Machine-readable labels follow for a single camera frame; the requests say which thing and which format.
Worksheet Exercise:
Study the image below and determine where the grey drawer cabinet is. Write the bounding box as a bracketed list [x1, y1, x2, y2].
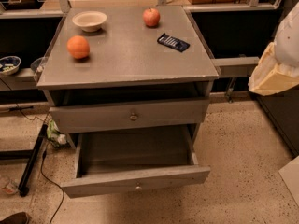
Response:
[37, 6, 218, 146]

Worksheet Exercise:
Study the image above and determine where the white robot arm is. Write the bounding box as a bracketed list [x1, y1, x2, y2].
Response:
[248, 3, 299, 96]

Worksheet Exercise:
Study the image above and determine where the orange fruit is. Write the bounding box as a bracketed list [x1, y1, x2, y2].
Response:
[66, 35, 90, 59]

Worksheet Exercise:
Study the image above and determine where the red apple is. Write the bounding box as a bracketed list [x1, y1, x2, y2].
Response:
[143, 8, 160, 27]

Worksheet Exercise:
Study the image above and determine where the dark blue snack packet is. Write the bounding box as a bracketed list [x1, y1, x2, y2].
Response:
[157, 33, 190, 52]

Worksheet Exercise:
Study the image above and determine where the grey drawer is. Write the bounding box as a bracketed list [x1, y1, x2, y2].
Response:
[63, 125, 210, 198]
[50, 98, 209, 133]

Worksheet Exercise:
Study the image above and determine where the brown shoe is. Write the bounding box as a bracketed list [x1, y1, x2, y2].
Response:
[0, 212, 30, 224]

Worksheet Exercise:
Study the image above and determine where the grey top drawer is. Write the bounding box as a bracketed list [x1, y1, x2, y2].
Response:
[50, 98, 209, 133]

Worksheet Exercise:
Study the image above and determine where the black floor cable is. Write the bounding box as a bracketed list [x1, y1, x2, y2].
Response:
[39, 149, 65, 224]

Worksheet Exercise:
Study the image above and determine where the beige bowl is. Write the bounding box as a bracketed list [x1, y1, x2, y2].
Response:
[72, 11, 107, 33]

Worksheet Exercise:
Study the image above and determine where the grey side shelf beam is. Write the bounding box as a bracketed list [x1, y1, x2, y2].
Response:
[212, 57, 259, 78]

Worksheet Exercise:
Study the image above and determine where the blue white patterned bowl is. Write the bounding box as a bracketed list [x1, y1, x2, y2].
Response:
[0, 56, 21, 76]

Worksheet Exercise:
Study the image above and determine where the green white plastic bag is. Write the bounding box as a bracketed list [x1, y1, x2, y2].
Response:
[47, 120, 67, 147]

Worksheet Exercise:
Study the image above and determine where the black metal stand leg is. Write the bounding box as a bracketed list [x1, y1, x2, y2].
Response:
[18, 124, 47, 197]

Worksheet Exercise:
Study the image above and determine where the clear plastic container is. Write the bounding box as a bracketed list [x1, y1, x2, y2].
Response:
[30, 57, 48, 82]

